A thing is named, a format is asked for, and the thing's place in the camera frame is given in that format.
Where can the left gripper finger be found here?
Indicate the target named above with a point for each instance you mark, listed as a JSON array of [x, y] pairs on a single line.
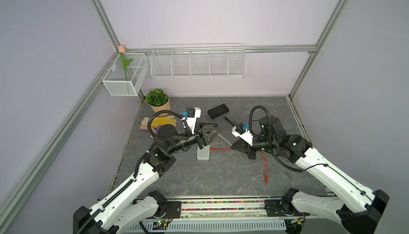
[[210, 133], [202, 125]]

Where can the purple pink trowel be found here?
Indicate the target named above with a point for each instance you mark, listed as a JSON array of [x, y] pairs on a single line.
[[154, 129]]

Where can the long white wire basket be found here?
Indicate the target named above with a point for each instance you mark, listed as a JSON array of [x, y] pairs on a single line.
[[209, 60]]

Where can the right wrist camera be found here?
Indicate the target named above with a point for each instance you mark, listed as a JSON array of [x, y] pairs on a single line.
[[242, 131]]

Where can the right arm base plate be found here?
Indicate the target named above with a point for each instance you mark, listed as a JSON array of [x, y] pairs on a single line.
[[275, 208]]

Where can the green plant in pot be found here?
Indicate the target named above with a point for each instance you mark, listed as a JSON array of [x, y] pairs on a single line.
[[158, 100]]

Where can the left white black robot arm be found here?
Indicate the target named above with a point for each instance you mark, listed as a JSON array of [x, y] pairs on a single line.
[[119, 211]]

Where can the pink artificial tulip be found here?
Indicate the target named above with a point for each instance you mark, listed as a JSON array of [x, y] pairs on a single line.
[[125, 62]]

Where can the yellow work glove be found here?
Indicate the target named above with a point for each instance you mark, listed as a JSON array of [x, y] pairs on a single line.
[[159, 121]]

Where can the small white wire basket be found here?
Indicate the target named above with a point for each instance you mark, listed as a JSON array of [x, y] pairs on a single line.
[[115, 82]]

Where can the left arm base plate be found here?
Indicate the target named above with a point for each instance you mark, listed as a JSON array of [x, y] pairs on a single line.
[[172, 209]]

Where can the white network switch box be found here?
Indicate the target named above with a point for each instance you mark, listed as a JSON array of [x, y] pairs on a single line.
[[204, 153]]

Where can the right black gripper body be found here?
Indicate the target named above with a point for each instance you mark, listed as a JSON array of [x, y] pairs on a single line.
[[258, 141]]

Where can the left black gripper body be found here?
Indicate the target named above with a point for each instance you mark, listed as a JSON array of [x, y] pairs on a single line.
[[199, 137]]

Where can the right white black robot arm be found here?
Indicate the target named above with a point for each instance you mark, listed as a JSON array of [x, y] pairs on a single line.
[[355, 206]]

